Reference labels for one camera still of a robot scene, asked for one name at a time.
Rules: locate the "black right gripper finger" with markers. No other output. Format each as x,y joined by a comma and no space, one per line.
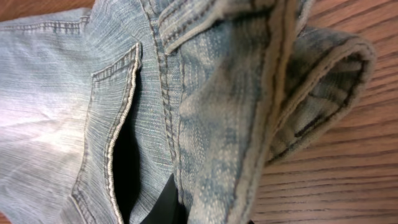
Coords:
167,209

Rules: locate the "light blue denim shorts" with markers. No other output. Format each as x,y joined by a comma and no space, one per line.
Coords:
100,106

